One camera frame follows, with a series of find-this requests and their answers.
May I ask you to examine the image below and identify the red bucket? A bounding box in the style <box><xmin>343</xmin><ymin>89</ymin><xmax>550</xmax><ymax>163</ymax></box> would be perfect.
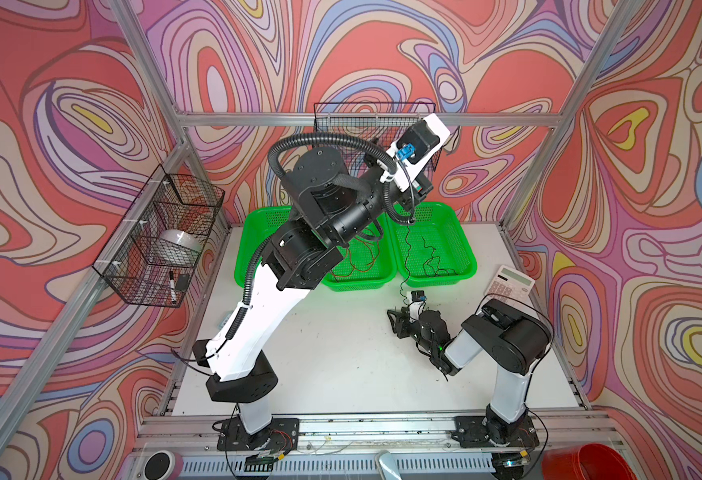
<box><xmin>542</xmin><ymin>444</ymin><xmax>631</xmax><ymax>479</ymax></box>

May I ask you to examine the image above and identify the right green plastic basket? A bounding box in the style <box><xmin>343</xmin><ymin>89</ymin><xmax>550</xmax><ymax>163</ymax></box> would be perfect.
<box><xmin>385</xmin><ymin>202</ymin><xmax>478</xmax><ymax>290</ymax></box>

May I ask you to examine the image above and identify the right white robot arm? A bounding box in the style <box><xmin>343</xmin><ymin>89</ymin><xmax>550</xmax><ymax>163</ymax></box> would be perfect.
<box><xmin>387</xmin><ymin>291</ymin><xmax>553</xmax><ymax>448</ymax></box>

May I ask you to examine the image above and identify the middle green plastic basket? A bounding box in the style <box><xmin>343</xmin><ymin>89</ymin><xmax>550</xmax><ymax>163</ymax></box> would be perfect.
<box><xmin>322</xmin><ymin>216</ymin><xmax>398</xmax><ymax>292</ymax></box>

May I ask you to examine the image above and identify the green plastic basket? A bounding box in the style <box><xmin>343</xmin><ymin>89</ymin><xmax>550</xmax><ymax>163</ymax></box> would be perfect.
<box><xmin>234</xmin><ymin>206</ymin><xmax>292</xmax><ymax>287</ymax></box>
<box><xmin>322</xmin><ymin>216</ymin><xmax>398</xmax><ymax>292</ymax></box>
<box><xmin>385</xmin><ymin>202</ymin><xmax>478</xmax><ymax>290</ymax></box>

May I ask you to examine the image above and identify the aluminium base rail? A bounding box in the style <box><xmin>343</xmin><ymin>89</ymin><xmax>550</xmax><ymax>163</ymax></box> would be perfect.
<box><xmin>119</xmin><ymin>409</ymin><xmax>636</xmax><ymax>479</ymax></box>

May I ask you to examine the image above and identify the black wire basket wall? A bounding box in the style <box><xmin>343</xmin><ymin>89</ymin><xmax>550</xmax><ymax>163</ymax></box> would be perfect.
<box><xmin>92</xmin><ymin>166</ymin><xmax>225</xmax><ymax>308</ymax></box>
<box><xmin>312</xmin><ymin>99</ymin><xmax>438</xmax><ymax>150</ymax></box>

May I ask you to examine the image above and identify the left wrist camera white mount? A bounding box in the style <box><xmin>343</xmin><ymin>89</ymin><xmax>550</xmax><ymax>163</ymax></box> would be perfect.
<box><xmin>379</xmin><ymin>113</ymin><xmax>451</xmax><ymax>192</ymax></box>

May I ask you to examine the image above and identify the black wire basket back wall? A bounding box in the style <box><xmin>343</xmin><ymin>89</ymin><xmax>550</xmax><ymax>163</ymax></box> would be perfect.
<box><xmin>312</xmin><ymin>99</ymin><xmax>438</xmax><ymax>150</ymax></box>

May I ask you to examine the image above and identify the black cable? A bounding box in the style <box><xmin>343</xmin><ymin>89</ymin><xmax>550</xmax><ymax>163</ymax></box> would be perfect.
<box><xmin>416</xmin><ymin>235</ymin><xmax>460</xmax><ymax>280</ymax></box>
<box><xmin>398</xmin><ymin>206</ymin><xmax>418</xmax><ymax>298</ymax></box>

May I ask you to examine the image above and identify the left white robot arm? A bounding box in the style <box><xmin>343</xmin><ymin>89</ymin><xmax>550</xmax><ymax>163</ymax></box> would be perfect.
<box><xmin>203</xmin><ymin>122</ymin><xmax>450</xmax><ymax>436</ymax></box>

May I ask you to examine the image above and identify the black wire basket left wall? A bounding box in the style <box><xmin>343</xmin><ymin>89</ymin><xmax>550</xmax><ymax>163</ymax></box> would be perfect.
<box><xmin>92</xmin><ymin>166</ymin><xmax>225</xmax><ymax>308</ymax></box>

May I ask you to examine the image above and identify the left green plastic basket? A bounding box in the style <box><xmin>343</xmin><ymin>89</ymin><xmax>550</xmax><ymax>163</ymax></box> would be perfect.
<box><xmin>234</xmin><ymin>206</ymin><xmax>292</xmax><ymax>287</ymax></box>

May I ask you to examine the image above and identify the grey round speaker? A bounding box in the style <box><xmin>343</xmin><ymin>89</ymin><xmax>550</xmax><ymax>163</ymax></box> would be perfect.
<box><xmin>142</xmin><ymin>450</ymin><xmax>178</xmax><ymax>480</ymax></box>

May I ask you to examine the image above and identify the red orange cable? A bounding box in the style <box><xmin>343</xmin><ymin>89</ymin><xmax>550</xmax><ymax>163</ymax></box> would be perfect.
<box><xmin>326</xmin><ymin>236</ymin><xmax>385</xmax><ymax>283</ymax></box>

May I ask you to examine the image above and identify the white pink calculator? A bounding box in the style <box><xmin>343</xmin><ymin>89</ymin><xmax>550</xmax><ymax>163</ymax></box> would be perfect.
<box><xmin>485</xmin><ymin>265</ymin><xmax>535</xmax><ymax>304</ymax></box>

